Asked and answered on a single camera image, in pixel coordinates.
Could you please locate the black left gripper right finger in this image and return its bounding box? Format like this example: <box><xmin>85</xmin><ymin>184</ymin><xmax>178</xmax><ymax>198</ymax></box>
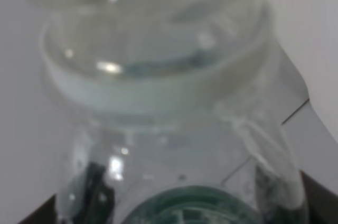
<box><xmin>301</xmin><ymin>171</ymin><xmax>338</xmax><ymax>224</ymax></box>

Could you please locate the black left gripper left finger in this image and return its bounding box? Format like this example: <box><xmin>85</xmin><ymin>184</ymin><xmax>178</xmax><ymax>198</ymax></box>
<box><xmin>18</xmin><ymin>195</ymin><xmax>57</xmax><ymax>224</ymax></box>

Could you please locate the clear bottle green label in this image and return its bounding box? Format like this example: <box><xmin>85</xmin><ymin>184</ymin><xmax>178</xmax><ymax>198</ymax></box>
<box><xmin>30</xmin><ymin>0</ymin><xmax>308</xmax><ymax>223</ymax></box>

